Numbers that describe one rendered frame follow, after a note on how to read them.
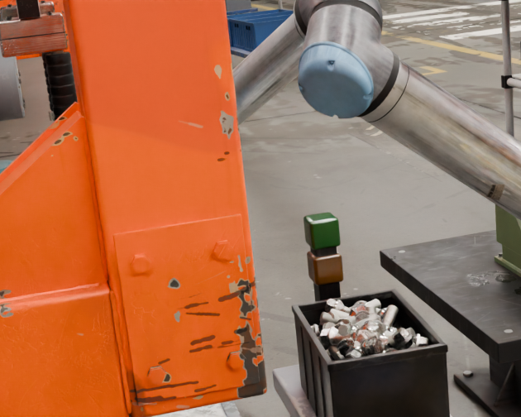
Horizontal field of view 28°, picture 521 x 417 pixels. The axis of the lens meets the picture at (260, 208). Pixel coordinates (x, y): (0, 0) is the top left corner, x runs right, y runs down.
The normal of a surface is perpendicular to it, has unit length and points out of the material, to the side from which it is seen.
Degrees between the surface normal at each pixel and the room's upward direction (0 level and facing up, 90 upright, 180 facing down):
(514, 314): 0
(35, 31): 90
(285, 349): 0
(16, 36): 90
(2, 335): 90
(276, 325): 0
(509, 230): 90
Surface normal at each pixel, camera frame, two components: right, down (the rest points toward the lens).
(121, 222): 0.22, 0.24
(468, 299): -0.10, -0.96
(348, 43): 0.20, -0.49
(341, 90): -0.28, 0.77
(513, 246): -0.97, 0.16
